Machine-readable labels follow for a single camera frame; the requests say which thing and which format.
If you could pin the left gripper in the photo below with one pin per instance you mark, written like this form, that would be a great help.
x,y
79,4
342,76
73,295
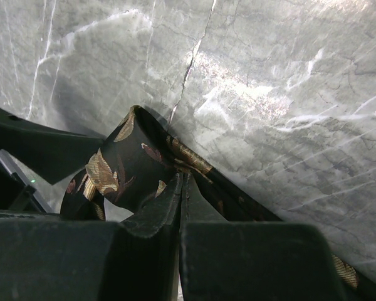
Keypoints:
x,y
52,154

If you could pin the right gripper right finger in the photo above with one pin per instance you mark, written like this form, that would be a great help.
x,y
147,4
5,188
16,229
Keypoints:
x,y
223,260

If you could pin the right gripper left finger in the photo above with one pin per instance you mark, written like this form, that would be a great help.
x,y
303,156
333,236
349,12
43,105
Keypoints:
x,y
43,257

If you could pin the black gold floral tie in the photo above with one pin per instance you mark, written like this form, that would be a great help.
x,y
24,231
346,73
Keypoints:
x,y
136,163

